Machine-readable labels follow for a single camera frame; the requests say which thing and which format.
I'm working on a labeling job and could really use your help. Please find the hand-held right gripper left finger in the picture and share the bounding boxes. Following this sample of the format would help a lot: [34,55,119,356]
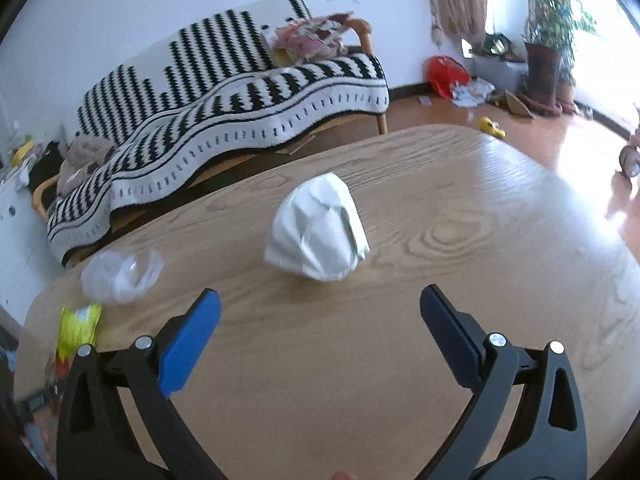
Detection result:
[56,288,236,480]

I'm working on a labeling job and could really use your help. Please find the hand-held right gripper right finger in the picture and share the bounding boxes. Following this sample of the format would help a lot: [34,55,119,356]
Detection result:
[415,284,588,480]

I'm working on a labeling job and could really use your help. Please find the white paper ball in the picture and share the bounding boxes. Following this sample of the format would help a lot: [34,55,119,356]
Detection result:
[264,171,371,282]

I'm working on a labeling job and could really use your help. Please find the clear plastic wrap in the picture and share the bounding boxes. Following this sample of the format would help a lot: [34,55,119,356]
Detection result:
[80,247,165,306]

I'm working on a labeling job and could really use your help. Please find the yellow snack packet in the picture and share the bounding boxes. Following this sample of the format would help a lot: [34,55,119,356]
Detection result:
[54,302,103,366]

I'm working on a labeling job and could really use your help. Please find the white cabinet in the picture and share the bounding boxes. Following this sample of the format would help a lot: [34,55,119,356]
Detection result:
[0,180,66,311]

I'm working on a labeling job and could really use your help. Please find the brown cushion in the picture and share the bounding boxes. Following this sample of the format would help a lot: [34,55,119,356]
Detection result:
[57,134,117,196]

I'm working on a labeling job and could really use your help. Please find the yellow toy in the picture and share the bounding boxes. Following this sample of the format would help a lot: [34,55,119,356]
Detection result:
[477,116,506,139]

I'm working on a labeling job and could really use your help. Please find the cardboard piece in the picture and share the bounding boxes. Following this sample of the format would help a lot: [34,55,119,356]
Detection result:
[492,89,535,118]

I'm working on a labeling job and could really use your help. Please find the scattered white papers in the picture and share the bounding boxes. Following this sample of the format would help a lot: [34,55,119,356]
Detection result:
[450,77,496,108]

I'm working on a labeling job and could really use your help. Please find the black white striped blanket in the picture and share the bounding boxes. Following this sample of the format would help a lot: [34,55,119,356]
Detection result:
[46,0,391,261]

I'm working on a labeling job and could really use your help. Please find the red plastic bag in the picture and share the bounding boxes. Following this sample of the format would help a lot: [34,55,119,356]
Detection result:
[426,56,471,98]

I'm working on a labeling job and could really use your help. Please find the white box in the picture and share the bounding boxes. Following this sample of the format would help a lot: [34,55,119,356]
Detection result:
[472,52,528,91]

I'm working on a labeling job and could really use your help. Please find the potted plant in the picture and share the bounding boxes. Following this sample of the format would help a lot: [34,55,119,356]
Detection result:
[520,0,598,111]

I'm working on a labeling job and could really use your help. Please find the wooden sofa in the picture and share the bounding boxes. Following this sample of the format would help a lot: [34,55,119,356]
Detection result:
[32,0,391,266]

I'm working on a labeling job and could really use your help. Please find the pink printed bag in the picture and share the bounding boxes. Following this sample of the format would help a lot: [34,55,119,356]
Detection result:
[262,10,356,66]

